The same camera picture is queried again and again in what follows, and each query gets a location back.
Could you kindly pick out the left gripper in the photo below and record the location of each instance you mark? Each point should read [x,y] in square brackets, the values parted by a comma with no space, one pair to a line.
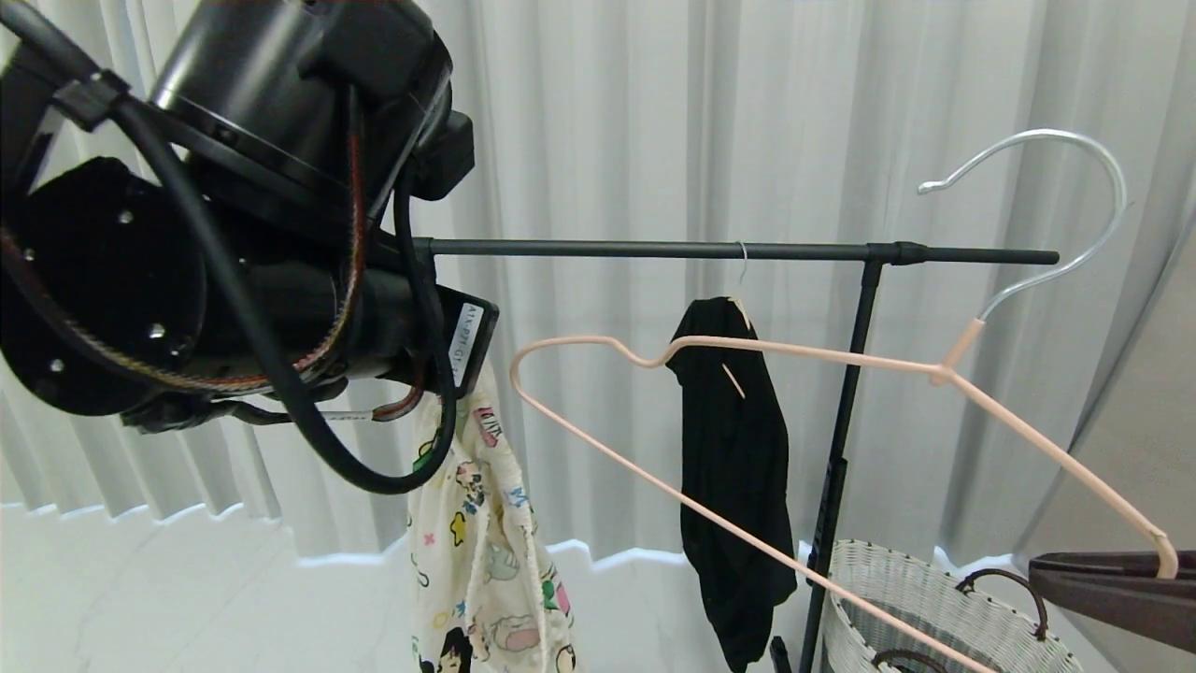
[411,318]

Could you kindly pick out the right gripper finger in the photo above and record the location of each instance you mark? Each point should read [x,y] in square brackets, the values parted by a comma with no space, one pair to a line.
[1103,566]
[1140,608]

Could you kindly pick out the pink clothes hanger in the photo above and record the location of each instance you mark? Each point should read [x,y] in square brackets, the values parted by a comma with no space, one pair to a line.
[741,313]
[1028,430]

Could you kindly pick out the cream printed garment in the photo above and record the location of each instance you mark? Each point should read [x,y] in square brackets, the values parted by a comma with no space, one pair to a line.
[486,561]

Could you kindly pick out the black garment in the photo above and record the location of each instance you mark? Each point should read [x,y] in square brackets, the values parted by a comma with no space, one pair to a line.
[738,486]

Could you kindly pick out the white laundry basket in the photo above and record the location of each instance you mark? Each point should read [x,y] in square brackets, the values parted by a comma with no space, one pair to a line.
[916,608]

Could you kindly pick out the black clothes rack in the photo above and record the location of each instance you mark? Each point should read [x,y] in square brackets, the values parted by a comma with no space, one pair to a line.
[654,250]

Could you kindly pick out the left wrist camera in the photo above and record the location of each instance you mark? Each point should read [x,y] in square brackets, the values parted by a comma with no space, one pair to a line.
[448,154]

